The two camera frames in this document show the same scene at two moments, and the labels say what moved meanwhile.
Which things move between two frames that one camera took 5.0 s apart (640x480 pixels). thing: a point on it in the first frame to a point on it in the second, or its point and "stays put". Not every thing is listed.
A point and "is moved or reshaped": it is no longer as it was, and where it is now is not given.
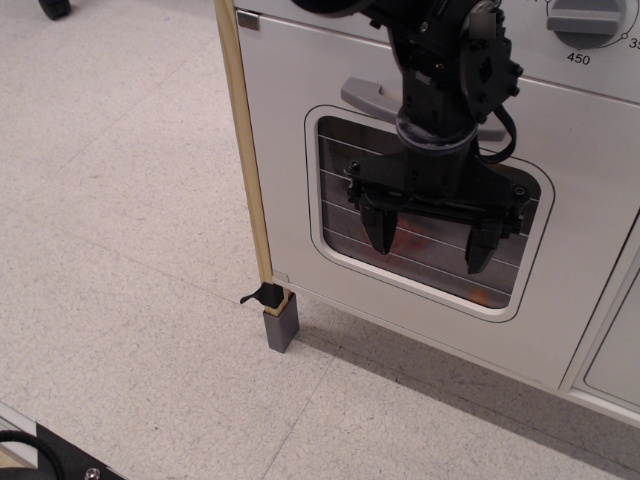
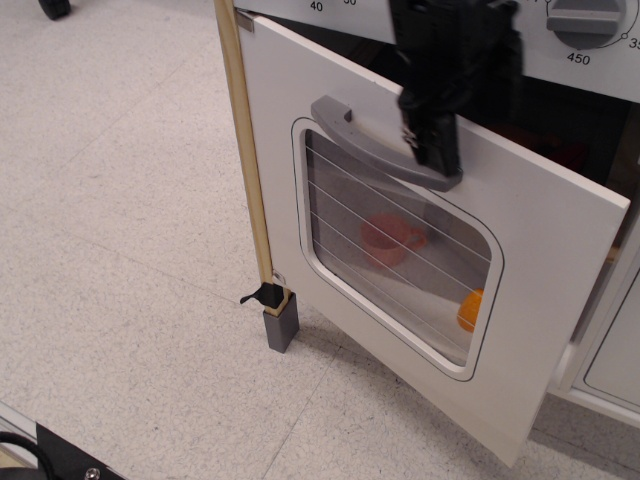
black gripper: x=457 y=182 to x=432 y=132
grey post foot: x=282 y=329 stays put
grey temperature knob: x=584 y=24 stays put
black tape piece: x=269 y=294 stays put
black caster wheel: x=55 y=9 stays put
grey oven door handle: x=369 y=95 to x=335 y=119
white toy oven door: x=576 y=152 is moved or reshaped
